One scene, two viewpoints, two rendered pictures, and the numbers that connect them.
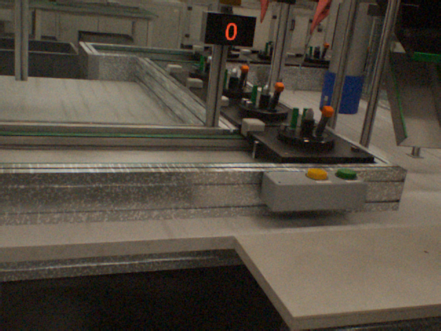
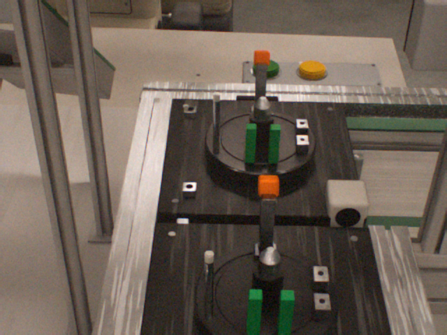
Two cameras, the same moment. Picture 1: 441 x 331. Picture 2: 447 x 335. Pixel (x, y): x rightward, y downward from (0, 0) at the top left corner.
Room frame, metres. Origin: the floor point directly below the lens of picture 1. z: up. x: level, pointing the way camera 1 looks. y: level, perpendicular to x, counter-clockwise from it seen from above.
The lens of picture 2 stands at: (1.99, 0.04, 1.50)
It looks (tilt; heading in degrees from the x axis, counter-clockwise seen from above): 38 degrees down; 202
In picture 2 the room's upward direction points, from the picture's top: 1 degrees clockwise
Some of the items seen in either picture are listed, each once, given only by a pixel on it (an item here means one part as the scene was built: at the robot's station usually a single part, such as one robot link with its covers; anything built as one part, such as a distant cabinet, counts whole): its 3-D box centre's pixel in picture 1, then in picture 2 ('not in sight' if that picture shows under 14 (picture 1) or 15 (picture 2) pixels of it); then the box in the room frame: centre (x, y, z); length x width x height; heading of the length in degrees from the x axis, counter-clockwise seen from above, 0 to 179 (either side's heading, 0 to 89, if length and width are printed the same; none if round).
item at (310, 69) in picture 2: (316, 176); (311, 72); (1.09, -0.19, 0.96); 0.04 x 0.04 x 0.02
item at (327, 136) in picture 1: (305, 136); (260, 145); (1.32, -0.19, 0.98); 0.14 x 0.14 x 0.02
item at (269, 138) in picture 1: (304, 144); (259, 157); (1.32, -0.19, 0.96); 0.24 x 0.24 x 0.02; 22
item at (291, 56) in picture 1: (317, 53); not in sight; (2.85, -0.39, 1.01); 0.24 x 0.24 x 0.13; 22
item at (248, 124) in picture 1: (252, 128); (345, 204); (1.37, -0.06, 0.97); 0.05 x 0.05 x 0.04; 22
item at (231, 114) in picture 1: (264, 98); (268, 278); (1.55, -0.09, 1.01); 0.24 x 0.24 x 0.13; 22
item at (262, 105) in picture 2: (309, 113); (262, 107); (1.32, -0.19, 1.04); 0.02 x 0.02 x 0.03
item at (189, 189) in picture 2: not in sight; (189, 189); (1.43, -0.24, 0.98); 0.02 x 0.02 x 0.01; 22
